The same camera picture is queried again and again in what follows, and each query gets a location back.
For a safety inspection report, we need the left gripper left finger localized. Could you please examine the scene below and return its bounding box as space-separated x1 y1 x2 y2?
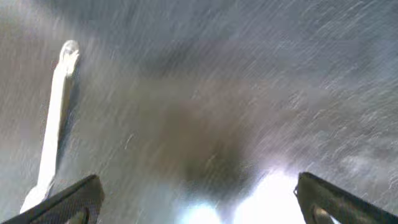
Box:
0 174 106 224

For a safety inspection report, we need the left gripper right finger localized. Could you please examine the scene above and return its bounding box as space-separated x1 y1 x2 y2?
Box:
294 172 398 224

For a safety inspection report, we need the wrench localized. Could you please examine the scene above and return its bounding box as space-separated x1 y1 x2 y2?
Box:
19 39 81 215

